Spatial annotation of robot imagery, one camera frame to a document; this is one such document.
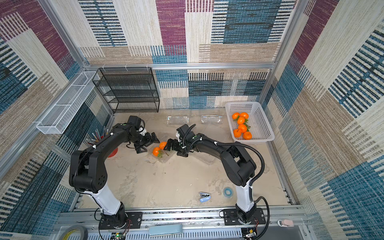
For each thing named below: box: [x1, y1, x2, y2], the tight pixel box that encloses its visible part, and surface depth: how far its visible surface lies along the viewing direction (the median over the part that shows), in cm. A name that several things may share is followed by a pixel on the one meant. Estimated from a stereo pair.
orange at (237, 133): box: [233, 129, 242, 138], surface depth 104 cm
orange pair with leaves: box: [231, 112, 250, 121], surface depth 111 cm
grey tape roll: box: [60, 225, 89, 240], surface depth 71 cm
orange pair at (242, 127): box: [237, 116, 248, 133], surface depth 107 cm
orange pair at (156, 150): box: [152, 141, 167, 157], surface depth 94 cm
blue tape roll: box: [223, 187, 233, 198], surface depth 83 cm
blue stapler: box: [199, 192, 211, 203], surface depth 81 cm
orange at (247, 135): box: [243, 131, 253, 140], surface depth 103 cm
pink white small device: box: [277, 219, 295, 227], surface depth 71 cm
